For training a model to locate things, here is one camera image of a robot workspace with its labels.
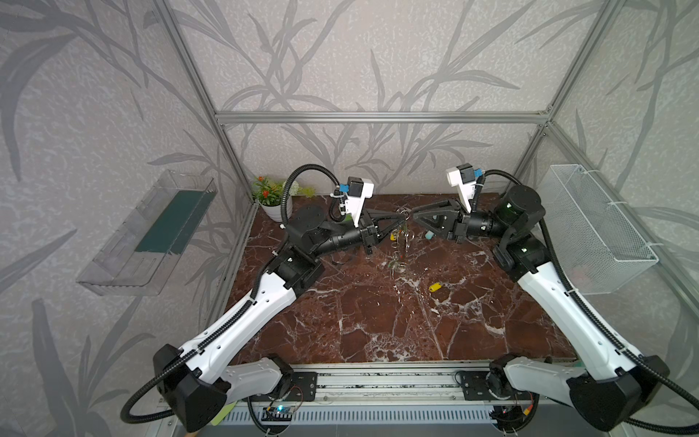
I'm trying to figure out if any metal keyring bunch with tags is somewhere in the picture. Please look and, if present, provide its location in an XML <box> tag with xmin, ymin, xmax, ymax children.
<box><xmin>389</xmin><ymin>208</ymin><xmax>414</xmax><ymax>274</ymax></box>

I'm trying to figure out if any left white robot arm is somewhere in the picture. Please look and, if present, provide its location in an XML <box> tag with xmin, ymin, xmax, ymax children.
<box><xmin>153</xmin><ymin>205</ymin><xmax>406</xmax><ymax>433</ymax></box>

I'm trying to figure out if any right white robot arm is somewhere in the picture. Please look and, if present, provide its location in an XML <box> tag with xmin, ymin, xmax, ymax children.
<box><xmin>412</xmin><ymin>185</ymin><xmax>660</xmax><ymax>432</ymax></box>

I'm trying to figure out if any white pot with green plant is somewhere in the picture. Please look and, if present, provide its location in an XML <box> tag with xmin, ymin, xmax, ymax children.
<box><xmin>253</xmin><ymin>177</ymin><xmax>316</xmax><ymax>223</ymax></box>

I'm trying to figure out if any small circuit board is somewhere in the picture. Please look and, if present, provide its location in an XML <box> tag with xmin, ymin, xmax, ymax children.
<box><xmin>260</xmin><ymin>404</ymin><xmax>300</xmax><ymax>422</ymax></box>

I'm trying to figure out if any green silicone spatula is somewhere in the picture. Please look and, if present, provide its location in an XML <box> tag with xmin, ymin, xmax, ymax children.
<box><xmin>209</xmin><ymin>402</ymin><xmax>237</xmax><ymax>426</ymax></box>

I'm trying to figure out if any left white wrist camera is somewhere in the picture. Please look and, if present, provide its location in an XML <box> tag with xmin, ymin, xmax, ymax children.
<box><xmin>339</xmin><ymin>177</ymin><xmax>374</xmax><ymax>228</ymax></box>

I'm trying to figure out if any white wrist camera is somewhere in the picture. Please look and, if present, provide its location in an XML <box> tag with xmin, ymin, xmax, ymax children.
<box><xmin>339</xmin><ymin>177</ymin><xmax>374</xmax><ymax>228</ymax></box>
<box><xmin>446</xmin><ymin>163</ymin><xmax>483</xmax><ymax>214</ymax></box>

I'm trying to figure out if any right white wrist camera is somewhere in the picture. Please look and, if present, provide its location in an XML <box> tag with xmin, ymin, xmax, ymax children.
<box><xmin>446</xmin><ymin>163</ymin><xmax>483</xmax><ymax>214</ymax></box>

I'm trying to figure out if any white wire mesh basket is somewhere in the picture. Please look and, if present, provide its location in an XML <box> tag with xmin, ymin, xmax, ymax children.
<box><xmin>536</xmin><ymin>164</ymin><xmax>658</xmax><ymax>295</ymax></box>

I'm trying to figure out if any left black corrugated cable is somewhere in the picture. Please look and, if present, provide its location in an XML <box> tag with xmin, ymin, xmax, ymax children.
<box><xmin>119</xmin><ymin>163</ymin><xmax>342</xmax><ymax>425</ymax></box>

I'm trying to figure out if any black corrugated cable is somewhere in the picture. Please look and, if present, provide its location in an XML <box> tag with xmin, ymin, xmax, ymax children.
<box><xmin>474</xmin><ymin>168</ymin><xmax>699</xmax><ymax>435</ymax></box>
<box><xmin>119</xmin><ymin>163</ymin><xmax>342</xmax><ymax>425</ymax></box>

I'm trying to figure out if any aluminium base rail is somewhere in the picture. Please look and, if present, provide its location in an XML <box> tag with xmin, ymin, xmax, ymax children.
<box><xmin>157</xmin><ymin>359</ymin><xmax>580</xmax><ymax>427</ymax></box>

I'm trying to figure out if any clear plastic wall shelf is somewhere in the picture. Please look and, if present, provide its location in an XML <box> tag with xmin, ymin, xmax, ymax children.
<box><xmin>76</xmin><ymin>170</ymin><xmax>218</xmax><ymax>297</ymax></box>

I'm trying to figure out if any right black corrugated cable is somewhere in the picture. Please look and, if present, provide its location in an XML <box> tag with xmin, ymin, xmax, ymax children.
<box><xmin>474</xmin><ymin>168</ymin><xmax>699</xmax><ymax>435</ymax></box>

